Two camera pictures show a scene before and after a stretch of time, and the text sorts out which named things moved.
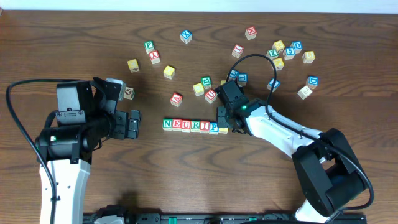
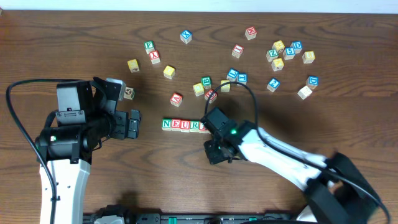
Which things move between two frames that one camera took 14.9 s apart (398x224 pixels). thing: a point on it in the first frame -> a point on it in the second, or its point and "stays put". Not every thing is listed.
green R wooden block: (195, 126) stays put
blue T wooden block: (242, 79) stays put
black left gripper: (121, 124) stays put
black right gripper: (222, 116) -> (214, 150)
